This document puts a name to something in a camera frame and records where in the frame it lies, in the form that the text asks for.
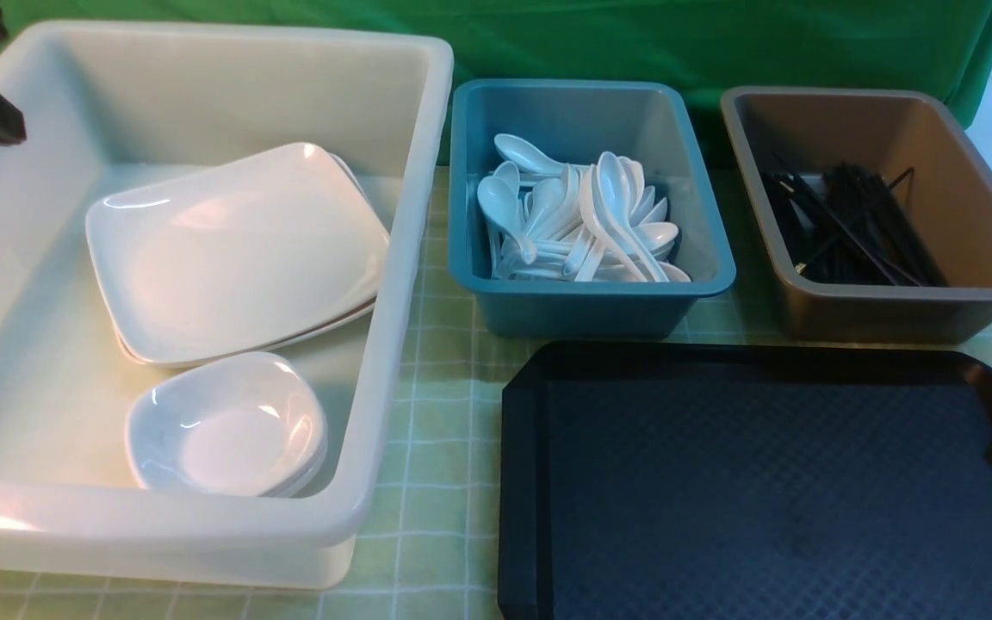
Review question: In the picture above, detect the white rice plate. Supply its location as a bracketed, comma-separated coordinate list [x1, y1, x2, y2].
[84, 141, 390, 366]

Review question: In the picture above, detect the white bowl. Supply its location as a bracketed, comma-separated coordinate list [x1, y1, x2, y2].
[123, 350, 328, 456]
[123, 427, 326, 497]

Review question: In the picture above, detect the white square plate in tub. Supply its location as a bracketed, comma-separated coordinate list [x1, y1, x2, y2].
[113, 153, 378, 369]

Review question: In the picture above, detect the large white plastic tub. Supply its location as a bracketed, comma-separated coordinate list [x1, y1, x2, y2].
[0, 20, 454, 590]

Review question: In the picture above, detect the white bowl in tub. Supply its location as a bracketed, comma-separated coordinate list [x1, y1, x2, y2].
[123, 427, 326, 497]

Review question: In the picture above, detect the white spoon top of pile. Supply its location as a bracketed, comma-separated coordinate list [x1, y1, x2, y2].
[493, 133, 566, 177]

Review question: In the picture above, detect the pile of white spoons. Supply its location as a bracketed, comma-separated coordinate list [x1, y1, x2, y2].
[475, 156, 690, 282]

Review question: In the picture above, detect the teal plastic bin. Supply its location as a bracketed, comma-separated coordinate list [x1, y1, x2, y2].
[448, 78, 736, 340]

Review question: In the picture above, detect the green checkered tablecloth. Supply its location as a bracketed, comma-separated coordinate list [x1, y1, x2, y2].
[0, 165, 992, 620]

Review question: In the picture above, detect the white spoon upright in pile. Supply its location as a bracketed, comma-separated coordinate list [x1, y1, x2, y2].
[581, 152, 667, 282]

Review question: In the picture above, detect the black serving tray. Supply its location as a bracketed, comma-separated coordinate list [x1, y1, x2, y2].
[497, 341, 992, 619]

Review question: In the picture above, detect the green backdrop cloth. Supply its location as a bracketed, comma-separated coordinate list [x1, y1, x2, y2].
[0, 1, 992, 166]

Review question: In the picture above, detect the pile of black chopsticks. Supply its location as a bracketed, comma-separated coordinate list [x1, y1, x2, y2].
[759, 162, 949, 288]

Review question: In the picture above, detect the brown plastic bin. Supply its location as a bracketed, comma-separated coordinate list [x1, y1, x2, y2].
[721, 86, 992, 344]

